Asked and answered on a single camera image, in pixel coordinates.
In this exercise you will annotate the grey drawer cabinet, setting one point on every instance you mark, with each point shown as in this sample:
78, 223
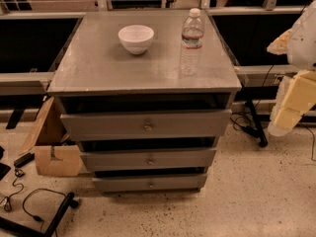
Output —
98, 75

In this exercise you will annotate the black table leg right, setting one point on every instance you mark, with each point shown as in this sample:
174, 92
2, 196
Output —
257, 131

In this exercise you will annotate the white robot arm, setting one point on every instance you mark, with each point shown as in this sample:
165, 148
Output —
299, 42

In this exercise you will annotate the grey bottom drawer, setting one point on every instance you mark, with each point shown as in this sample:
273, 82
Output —
149, 183

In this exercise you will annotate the clear plastic water bottle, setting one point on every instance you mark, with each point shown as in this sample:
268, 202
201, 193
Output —
191, 42

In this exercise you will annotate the white ceramic bowl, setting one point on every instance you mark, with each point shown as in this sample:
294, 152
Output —
136, 39

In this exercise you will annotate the black device on floor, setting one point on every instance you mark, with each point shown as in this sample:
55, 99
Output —
23, 160

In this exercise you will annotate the black stand base left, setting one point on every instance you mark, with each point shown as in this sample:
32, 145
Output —
19, 230

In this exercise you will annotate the grey middle drawer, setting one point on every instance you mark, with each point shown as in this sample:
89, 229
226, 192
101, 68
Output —
147, 159

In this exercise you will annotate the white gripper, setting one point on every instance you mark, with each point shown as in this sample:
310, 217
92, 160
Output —
303, 48

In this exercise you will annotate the brown cardboard box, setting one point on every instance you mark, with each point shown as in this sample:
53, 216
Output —
46, 139

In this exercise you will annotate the grey top drawer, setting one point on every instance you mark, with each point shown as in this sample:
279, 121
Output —
140, 125

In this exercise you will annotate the grey drawer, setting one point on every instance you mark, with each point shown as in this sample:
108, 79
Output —
147, 159
140, 125
149, 183

